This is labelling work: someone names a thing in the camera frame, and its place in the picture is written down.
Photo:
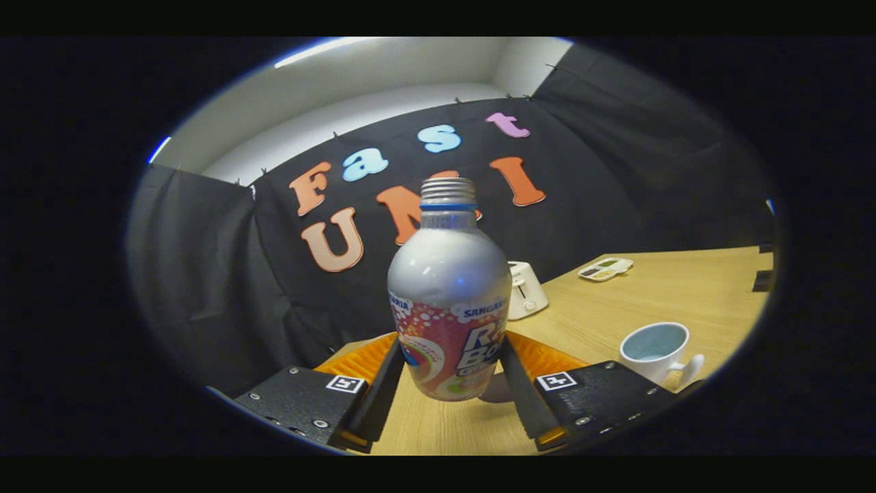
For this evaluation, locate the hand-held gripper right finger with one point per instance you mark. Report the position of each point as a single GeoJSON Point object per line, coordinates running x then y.
{"type": "Point", "coordinates": [523, 404]}

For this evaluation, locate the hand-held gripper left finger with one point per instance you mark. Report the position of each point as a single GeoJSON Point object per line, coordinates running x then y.
{"type": "Point", "coordinates": [380, 404]}

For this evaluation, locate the round dark brown coaster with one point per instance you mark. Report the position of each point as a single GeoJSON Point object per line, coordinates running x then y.
{"type": "Point", "coordinates": [496, 392]}

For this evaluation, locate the silver juice bottle pink label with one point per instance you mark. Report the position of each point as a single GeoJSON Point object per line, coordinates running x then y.
{"type": "Point", "coordinates": [448, 287]}

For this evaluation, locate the white cup blue inside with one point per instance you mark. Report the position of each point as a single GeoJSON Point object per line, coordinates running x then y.
{"type": "Point", "coordinates": [653, 359]}

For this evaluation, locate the white toaster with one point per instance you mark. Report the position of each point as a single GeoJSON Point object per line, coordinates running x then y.
{"type": "Point", "coordinates": [527, 291]}

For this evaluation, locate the wooden table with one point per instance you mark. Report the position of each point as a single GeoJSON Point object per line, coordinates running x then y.
{"type": "Point", "coordinates": [616, 308]}

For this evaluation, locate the small white compartment tray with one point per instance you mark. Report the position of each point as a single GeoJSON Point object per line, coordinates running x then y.
{"type": "Point", "coordinates": [606, 269]}

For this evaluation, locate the black backdrop cloth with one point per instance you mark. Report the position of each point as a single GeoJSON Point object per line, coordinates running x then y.
{"type": "Point", "coordinates": [616, 171]}

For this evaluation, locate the small dark block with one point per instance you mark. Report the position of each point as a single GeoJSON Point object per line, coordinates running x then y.
{"type": "Point", "coordinates": [763, 281]}

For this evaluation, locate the small ceiling light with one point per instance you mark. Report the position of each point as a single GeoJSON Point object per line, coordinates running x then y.
{"type": "Point", "coordinates": [159, 149]}

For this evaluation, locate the long ceiling light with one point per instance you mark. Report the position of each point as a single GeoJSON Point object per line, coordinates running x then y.
{"type": "Point", "coordinates": [321, 51]}

